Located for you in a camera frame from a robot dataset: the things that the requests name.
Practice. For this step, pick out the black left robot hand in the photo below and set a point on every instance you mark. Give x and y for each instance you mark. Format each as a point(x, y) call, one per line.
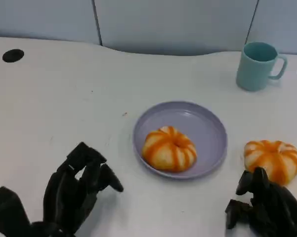
point(66, 195)

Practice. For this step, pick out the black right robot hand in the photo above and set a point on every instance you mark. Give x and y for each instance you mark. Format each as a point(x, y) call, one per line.
point(271, 209)

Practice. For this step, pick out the orange white toy bread roll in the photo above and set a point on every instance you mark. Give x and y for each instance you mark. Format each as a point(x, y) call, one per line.
point(271, 155)
point(169, 150)

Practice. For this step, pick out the lilac plate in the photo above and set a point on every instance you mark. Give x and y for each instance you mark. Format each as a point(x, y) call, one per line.
point(182, 118)

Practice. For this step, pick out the pale green mug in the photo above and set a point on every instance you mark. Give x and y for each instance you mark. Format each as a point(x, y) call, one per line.
point(254, 67)

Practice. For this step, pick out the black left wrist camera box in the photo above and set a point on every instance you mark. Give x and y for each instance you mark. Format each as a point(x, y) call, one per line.
point(7, 209)

